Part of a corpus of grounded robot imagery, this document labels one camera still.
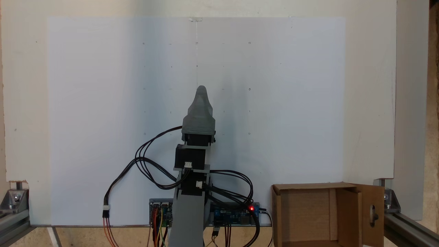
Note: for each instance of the metal corner bracket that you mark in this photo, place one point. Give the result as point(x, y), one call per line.
point(15, 200)
point(391, 202)

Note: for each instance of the grey base plate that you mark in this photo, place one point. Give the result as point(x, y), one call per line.
point(161, 200)

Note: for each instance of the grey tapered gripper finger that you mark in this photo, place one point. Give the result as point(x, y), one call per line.
point(201, 103)

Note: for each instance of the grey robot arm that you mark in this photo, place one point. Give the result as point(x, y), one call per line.
point(187, 219)

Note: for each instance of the blue circuit board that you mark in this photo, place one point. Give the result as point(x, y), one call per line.
point(228, 215)

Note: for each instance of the aluminium frame post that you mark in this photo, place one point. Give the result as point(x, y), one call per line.
point(404, 230)
point(12, 226)

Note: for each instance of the brown cardboard box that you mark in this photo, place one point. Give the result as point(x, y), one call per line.
point(301, 212)

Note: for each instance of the clear tape strip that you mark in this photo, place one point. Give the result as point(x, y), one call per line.
point(196, 19)

